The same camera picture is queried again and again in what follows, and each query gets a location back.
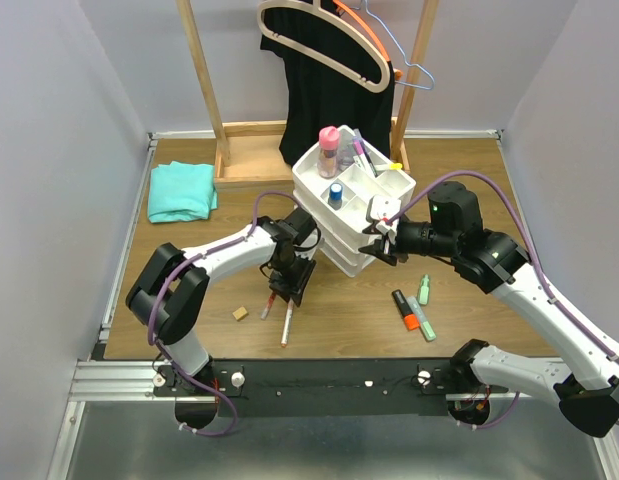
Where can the small tan eraser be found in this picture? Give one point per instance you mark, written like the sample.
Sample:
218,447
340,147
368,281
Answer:
240,313

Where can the white drawer organizer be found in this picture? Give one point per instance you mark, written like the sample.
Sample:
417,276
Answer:
342,229

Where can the grey green highlighter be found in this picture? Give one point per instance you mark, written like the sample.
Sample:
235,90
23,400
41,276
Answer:
425,327

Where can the grey capped white marker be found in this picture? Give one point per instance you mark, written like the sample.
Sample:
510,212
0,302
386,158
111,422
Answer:
358,136

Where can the peach capped white marker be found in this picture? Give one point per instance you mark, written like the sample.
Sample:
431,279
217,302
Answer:
287,324

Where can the red clear pen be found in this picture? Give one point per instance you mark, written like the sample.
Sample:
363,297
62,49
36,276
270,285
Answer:
268,306

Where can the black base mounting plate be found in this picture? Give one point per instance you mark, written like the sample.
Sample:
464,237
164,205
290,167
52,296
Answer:
325,387

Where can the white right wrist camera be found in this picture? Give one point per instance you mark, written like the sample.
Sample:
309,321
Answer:
382,207

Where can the small green highlighter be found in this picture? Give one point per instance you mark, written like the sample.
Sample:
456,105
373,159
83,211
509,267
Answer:
424,290

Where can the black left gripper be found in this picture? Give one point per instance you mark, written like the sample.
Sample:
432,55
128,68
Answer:
295,287

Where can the pink capped clear bottle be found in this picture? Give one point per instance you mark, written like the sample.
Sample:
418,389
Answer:
328,142

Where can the black hanging garment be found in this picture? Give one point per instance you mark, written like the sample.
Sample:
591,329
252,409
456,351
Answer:
318,96

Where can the black orange highlighter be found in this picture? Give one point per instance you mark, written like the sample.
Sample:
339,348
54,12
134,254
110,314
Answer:
409,318

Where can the clear round clip jar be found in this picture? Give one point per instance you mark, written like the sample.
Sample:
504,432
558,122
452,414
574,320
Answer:
341,159

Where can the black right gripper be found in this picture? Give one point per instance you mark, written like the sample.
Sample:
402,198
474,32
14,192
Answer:
390,258

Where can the pink capped white marker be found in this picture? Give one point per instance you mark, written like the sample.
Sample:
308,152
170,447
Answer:
363,157

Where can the wooden clothes rack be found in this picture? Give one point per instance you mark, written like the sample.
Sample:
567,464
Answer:
245,154

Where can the blue wire hanger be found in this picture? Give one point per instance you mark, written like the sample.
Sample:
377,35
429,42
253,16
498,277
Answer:
364,7

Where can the blue grey glue stick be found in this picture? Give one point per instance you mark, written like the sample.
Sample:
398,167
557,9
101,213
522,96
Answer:
335,196

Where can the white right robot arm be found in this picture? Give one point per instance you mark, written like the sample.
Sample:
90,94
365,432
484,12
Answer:
583,383

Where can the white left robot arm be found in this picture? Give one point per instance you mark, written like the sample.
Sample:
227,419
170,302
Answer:
169,292

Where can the teal folded cloth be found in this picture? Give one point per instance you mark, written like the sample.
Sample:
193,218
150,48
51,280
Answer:
181,192

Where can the orange plastic hanger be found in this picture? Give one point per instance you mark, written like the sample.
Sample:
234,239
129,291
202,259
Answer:
342,8

